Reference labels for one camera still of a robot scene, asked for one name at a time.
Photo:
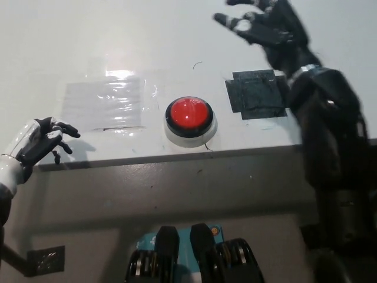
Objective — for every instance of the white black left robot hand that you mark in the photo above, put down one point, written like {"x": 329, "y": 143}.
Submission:
{"x": 32, "y": 147}

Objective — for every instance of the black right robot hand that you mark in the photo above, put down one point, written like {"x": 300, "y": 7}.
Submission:
{"x": 277, "y": 29}

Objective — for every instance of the red dome push button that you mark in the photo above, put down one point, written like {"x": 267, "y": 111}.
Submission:
{"x": 188, "y": 113}

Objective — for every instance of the black tape square patch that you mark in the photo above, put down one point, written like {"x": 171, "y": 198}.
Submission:
{"x": 256, "y": 95}

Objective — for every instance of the clear tape patch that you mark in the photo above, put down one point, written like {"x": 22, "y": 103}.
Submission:
{"x": 103, "y": 103}

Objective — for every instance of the black table leg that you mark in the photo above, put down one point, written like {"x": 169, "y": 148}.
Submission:
{"x": 13, "y": 259}

